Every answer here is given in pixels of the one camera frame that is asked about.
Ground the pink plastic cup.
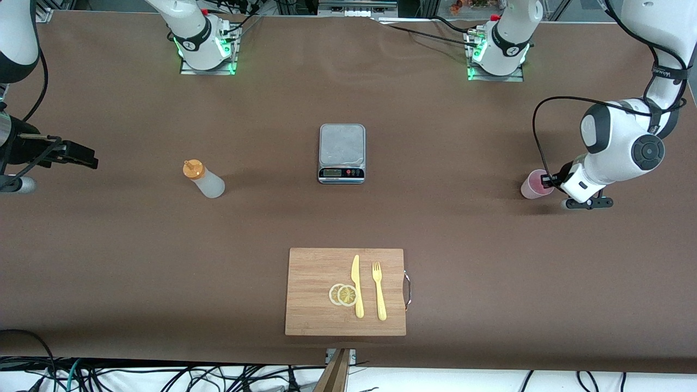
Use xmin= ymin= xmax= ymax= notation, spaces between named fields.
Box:
xmin=521 ymin=169 xmax=555 ymax=200

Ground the sauce bottle with orange cap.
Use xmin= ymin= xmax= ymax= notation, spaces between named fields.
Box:
xmin=182 ymin=159 xmax=225 ymax=199

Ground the brown table cover sheet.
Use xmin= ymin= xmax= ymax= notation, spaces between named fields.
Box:
xmin=0 ymin=10 xmax=697 ymax=374

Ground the yellow plastic fork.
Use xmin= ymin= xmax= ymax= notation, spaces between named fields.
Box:
xmin=372 ymin=261 xmax=388 ymax=321

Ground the silver digital kitchen scale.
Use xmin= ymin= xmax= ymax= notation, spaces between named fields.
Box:
xmin=318 ymin=124 xmax=366 ymax=185

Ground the yellow plastic knife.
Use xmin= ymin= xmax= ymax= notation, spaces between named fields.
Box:
xmin=351 ymin=254 xmax=365 ymax=319

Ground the grey power strip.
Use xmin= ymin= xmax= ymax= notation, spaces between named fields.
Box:
xmin=319 ymin=0 xmax=399 ymax=18

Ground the wooden cutting board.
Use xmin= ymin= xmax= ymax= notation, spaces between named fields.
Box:
xmin=285 ymin=248 xmax=407 ymax=336

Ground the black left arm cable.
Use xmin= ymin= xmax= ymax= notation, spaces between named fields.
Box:
xmin=533 ymin=0 xmax=688 ymax=180

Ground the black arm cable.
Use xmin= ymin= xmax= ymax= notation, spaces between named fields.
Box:
xmin=0 ymin=49 xmax=63 ymax=191
xmin=533 ymin=0 xmax=688 ymax=180

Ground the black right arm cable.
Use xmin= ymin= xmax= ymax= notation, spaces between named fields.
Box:
xmin=0 ymin=49 xmax=63 ymax=191

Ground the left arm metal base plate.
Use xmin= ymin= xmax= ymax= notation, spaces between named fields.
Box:
xmin=467 ymin=27 xmax=524 ymax=82

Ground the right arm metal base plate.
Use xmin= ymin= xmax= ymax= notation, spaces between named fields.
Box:
xmin=180 ymin=22 xmax=239 ymax=76

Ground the black looped floor cable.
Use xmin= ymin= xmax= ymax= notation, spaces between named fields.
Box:
xmin=0 ymin=328 xmax=58 ymax=392

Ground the black base power cable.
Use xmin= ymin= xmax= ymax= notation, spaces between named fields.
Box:
xmin=381 ymin=22 xmax=482 ymax=50

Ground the teal floor cable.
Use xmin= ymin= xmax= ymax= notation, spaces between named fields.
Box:
xmin=65 ymin=358 xmax=82 ymax=392

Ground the wooden post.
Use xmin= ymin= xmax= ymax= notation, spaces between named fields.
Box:
xmin=313 ymin=348 xmax=352 ymax=392

